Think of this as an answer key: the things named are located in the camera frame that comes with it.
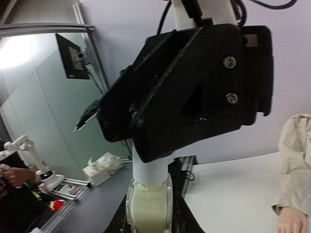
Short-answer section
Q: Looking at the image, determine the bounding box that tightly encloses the aluminium front rail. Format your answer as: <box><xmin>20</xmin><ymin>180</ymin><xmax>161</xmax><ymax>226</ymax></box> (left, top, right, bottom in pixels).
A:
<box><xmin>168</xmin><ymin>155</ymin><xmax>198</xmax><ymax>197</ymax></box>

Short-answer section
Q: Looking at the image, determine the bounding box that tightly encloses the bystander hand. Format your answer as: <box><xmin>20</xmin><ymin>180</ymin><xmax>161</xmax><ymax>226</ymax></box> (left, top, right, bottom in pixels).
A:
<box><xmin>1</xmin><ymin>167</ymin><xmax>36</xmax><ymax>187</ymax></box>

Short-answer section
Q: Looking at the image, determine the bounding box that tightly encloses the white desk stand device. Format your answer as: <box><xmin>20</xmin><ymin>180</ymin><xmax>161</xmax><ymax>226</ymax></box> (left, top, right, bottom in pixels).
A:
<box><xmin>0</xmin><ymin>134</ymin><xmax>65</xmax><ymax>192</ymax></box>

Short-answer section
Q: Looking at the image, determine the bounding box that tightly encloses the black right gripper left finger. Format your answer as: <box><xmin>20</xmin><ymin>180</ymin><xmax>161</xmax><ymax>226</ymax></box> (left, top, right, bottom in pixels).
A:
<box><xmin>104</xmin><ymin>195</ymin><xmax>131</xmax><ymax>233</ymax></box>

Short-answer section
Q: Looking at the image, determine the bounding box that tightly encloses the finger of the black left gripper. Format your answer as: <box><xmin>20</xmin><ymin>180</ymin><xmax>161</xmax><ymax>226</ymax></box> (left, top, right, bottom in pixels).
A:
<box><xmin>97</xmin><ymin>29</ymin><xmax>202</xmax><ymax>143</ymax></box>

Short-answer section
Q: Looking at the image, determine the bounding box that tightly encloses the red small object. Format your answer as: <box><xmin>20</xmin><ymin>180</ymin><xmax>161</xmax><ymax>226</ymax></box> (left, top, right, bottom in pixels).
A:
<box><xmin>50</xmin><ymin>200</ymin><xmax>65</xmax><ymax>211</ymax></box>

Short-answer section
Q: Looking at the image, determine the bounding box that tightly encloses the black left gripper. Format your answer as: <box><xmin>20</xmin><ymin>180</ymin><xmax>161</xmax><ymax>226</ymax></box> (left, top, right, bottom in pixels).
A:
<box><xmin>128</xmin><ymin>24</ymin><xmax>274</xmax><ymax>163</ymax></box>

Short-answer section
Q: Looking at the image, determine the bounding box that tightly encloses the beige jacket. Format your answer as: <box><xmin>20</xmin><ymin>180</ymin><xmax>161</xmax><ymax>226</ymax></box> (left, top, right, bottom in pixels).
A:
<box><xmin>272</xmin><ymin>113</ymin><xmax>311</xmax><ymax>216</ymax></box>

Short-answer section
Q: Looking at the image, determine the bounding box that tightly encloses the black wall bracket panel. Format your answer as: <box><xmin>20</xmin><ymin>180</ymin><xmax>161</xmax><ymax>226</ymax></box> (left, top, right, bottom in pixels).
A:
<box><xmin>55</xmin><ymin>33</ymin><xmax>90</xmax><ymax>80</ymax></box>

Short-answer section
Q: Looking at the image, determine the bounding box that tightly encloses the white tissue box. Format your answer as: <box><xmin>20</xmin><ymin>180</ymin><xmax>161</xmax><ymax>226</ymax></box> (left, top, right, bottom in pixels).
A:
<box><xmin>82</xmin><ymin>152</ymin><xmax>123</xmax><ymax>186</ymax></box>

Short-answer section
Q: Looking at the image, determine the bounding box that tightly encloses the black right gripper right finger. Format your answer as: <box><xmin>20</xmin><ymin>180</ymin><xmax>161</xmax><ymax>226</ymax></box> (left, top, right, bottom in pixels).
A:
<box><xmin>172</xmin><ymin>188</ymin><xmax>205</xmax><ymax>233</ymax></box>

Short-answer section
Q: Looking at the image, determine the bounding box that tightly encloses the white nail polish bottle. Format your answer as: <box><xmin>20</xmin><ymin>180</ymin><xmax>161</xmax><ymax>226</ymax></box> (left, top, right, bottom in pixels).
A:
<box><xmin>125</xmin><ymin>176</ymin><xmax>173</xmax><ymax>233</ymax></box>

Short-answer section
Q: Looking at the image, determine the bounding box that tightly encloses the white nail polish cap brush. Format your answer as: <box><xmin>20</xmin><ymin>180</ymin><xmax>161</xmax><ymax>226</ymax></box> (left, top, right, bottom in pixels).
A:
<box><xmin>132</xmin><ymin>144</ymin><xmax>168</xmax><ymax>185</ymax></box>

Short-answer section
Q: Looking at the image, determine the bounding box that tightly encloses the mannequin hand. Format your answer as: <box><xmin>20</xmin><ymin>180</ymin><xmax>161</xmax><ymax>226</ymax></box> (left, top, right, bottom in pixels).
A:
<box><xmin>276</xmin><ymin>207</ymin><xmax>308</xmax><ymax>233</ymax></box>

